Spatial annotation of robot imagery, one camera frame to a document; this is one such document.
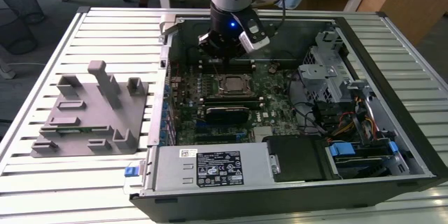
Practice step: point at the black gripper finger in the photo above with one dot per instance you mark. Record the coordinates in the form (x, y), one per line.
(206, 43)
(236, 57)

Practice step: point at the silver CPU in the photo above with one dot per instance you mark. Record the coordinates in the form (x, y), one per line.
(234, 83)

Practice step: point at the CPU socket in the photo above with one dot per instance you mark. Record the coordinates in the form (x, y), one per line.
(217, 93)

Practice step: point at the black RAM slot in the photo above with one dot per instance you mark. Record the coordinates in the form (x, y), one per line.
(230, 100)
(208, 62)
(208, 65)
(230, 97)
(230, 105)
(208, 68)

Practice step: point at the silver coin cell battery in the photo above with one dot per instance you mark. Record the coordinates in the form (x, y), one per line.
(270, 69)

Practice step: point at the black graphics card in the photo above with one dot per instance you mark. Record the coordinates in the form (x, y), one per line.
(226, 115)

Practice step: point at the green motherboard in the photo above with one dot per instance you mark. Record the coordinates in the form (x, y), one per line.
(280, 108)

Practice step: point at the silver perforated drive cage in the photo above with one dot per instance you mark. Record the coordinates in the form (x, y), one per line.
(314, 75)

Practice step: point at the blue expansion card clip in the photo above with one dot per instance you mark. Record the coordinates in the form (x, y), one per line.
(165, 125)
(165, 115)
(165, 104)
(164, 135)

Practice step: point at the silver chipset heatsink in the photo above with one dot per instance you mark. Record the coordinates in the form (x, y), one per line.
(262, 132)

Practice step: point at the black expansion slot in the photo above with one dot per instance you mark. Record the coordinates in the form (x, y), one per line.
(213, 138)

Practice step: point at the grey parts rack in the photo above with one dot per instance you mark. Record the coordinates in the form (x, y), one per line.
(86, 103)

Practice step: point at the hard disk in blue carrier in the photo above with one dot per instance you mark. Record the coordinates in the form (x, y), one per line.
(340, 150)

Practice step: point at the silver power supply with label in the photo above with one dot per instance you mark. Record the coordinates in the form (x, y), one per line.
(168, 169)

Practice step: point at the silver metal support bar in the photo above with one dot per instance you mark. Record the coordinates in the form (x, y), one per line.
(378, 119)

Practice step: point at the green RAM stick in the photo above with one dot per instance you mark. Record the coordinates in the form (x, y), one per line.
(84, 129)

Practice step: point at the blue plastic latch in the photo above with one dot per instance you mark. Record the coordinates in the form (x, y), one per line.
(130, 171)

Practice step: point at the black mesh waste bin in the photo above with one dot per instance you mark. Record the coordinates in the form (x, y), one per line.
(17, 35)
(24, 6)

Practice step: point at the wooden cabinet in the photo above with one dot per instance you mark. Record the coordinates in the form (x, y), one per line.
(416, 3)

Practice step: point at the black open PC case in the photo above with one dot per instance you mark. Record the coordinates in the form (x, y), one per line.
(244, 208)

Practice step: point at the black and white depth camera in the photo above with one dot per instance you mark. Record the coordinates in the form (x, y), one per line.
(254, 45)

